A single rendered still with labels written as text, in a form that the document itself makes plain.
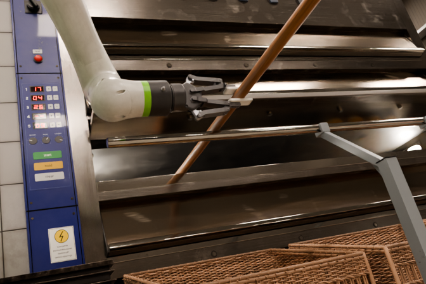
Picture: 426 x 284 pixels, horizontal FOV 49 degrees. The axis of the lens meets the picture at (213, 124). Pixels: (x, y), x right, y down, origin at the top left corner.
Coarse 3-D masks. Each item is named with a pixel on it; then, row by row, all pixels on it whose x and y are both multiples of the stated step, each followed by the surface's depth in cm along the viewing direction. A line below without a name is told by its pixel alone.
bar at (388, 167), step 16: (256, 128) 148; (272, 128) 150; (288, 128) 152; (304, 128) 154; (320, 128) 157; (336, 128) 160; (352, 128) 163; (368, 128) 166; (112, 144) 129; (128, 144) 131; (144, 144) 133; (160, 144) 135; (336, 144) 150; (352, 144) 145; (368, 160) 137; (384, 160) 130; (384, 176) 131; (400, 176) 129; (400, 192) 126; (400, 208) 126; (416, 208) 125; (416, 224) 123; (416, 240) 121; (416, 256) 122
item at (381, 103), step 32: (224, 96) 178; (256, 96) 183; (288, 96) 189; (320, 96) 195; (352, 96) 203; (384, 96) 211; (416, 96) 220; (96, 128) 168; (128, 128) 173; (160, 128) 179; (192, 128) 186; (224, 128) 192
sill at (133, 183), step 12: (384, 156) 212; (408, 156) 217; (420, 156) 220; (240, 168) 183; (252, 168) 185; (264, 168) 187; (276, 168) 189; (288, 168) 191; (300, 168) 193; (312, 168) 195; (120, 180) 164; (132, 180) 166; (144, 180) 167; (156, 180) 169; (168, 180) 170; (180, 180) 172; (192, 180) 174; (204, 180) 175
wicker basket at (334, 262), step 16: (240, 256) 164; (256, 256) 166; (272, 256) 168; (288, 256) 159; (304, 256) 151; (320, 256) 144; (336, 256) 137; (352, 256) 126; (144, 272) 149; (160, 272) 151; (176, 272) 153; (192, 272) 154; (208, 272) 156; (224, 272) 158; (240, 272) 160; (256, 272) 162; (272, 272) 115; (288, 272) 116; (304, 272) 119; (320, 272) 120; (336, 272) 122; (352, 272) 124; (368, 272) 126
